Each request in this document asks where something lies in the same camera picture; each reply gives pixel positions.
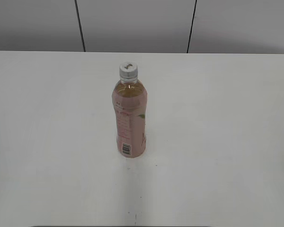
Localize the white bottle cap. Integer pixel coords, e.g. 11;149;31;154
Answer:
119;61;138;80

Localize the pink label tea bottle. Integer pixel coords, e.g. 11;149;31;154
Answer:
112;80;147;158

